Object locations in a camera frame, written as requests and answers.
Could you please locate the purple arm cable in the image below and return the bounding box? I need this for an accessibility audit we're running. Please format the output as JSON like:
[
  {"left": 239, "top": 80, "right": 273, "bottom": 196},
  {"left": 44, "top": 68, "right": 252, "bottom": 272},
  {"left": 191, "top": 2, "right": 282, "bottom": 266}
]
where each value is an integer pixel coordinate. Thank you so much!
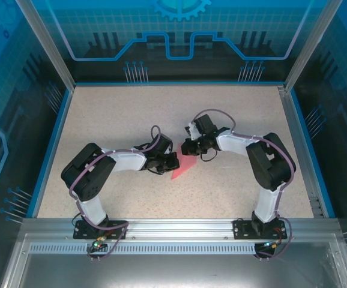
[
  {"left": 191, "top": 108, "right": 293, "bottom": 262},
  {"left": 68, "top": 125, "right": 162, "bottom": 262}
]

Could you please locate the steel sheet panel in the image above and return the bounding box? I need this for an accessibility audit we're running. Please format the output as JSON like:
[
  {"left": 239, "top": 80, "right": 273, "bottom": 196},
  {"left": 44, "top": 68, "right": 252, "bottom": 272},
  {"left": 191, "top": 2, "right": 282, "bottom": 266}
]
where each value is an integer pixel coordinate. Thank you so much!
[{"left": 0, "top": 233, "right": 347, "bottom": 288}]

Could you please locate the slotted metal cable duct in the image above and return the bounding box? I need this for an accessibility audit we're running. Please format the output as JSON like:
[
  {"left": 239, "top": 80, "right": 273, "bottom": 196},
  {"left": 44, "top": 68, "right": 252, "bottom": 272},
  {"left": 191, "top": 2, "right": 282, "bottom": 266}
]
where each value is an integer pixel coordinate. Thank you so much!
[{"left": 28, "top": 243, "right": 266, "bottom": 255}]

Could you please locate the pink paper sheet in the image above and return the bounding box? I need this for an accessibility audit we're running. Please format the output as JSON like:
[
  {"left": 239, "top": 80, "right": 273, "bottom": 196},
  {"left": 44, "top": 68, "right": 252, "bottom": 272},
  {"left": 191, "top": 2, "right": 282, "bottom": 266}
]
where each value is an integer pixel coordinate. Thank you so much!
[{"left": 170, "top": 143, "right": 198, "bottom": 181}]

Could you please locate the aluminium side rail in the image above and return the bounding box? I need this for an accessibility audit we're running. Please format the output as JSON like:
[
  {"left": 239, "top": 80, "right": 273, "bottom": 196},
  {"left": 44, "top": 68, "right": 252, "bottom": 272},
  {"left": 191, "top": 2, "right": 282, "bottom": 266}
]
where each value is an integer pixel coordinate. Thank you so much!
[{"left": 277, "top": 85, "right": 324, "bottom": 218}]

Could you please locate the blue table edge strip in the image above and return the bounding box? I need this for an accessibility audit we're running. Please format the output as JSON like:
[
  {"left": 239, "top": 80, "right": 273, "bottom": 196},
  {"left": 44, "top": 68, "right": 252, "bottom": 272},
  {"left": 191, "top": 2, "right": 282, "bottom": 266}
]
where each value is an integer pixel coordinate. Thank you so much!
[
  {"left": 31, "top": 88, "right": 74, "bottom": 219},
  {"left": 290, "top": 89, "right": 336, "bottom": 218}
]

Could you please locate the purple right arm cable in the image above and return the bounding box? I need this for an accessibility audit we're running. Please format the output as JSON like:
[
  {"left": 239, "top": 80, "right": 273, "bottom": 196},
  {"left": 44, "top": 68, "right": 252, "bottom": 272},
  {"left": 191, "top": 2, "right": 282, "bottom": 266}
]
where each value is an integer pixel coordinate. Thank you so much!
[{"left": 191, "top": 108, "right": 293, "bottom": 262}]

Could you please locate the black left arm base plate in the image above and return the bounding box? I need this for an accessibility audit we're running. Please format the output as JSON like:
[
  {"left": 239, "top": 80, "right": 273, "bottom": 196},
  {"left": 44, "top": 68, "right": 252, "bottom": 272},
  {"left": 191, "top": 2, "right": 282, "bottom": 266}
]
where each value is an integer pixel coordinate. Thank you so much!
[{"left": 73, "top": 220, "right": 130, "bottom": 241}]

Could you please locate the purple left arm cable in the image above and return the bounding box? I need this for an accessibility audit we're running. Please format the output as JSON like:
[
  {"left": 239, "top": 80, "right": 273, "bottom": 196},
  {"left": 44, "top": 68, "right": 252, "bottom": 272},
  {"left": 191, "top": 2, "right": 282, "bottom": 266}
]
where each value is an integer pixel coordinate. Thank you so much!
[{"left": 68, "top": 125, "right": 162, "bottom": 262}]

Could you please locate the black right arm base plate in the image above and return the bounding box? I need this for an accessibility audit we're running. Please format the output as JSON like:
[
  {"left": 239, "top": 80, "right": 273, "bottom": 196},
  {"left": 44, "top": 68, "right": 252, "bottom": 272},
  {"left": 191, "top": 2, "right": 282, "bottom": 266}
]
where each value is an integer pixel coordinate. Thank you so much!
[{"left": 232, "top": 218, "right": 292, "bottom": 240}]

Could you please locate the aluminium frame post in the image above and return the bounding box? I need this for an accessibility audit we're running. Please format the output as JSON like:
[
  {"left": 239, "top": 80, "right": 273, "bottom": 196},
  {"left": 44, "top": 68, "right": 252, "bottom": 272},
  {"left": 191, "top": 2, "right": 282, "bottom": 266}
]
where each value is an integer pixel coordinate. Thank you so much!
[
  {"left": 15, "top": 0, "right": 77, "bottom": 90},
  {"left": 284, "top": 0, "right": 344, "bottom": 91}
]

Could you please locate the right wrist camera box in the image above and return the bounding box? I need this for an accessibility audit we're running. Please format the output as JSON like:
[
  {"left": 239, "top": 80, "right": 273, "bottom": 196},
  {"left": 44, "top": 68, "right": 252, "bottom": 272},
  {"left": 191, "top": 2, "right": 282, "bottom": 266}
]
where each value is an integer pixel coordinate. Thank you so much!
[{"left": 184, "top": 121, "right": 201, "bottom": 141}]

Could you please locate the aluminium mounting rail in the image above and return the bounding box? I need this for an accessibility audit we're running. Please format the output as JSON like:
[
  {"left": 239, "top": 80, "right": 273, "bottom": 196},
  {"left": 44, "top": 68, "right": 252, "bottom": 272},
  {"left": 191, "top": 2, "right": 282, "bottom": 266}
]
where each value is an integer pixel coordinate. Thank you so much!
[{"left": 20, "top": 217, "right": 341, "bottom": 242}]

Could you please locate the cable connector with green light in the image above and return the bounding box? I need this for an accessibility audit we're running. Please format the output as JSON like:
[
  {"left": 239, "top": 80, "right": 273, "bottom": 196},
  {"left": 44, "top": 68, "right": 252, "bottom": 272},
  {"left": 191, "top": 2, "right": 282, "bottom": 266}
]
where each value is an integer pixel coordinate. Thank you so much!
[
  {"left": 262, "top": 239, "right": 283, "bottom": 250},
  {"left": 89, "top": 236, "right": 107, "bottom": 252}
]

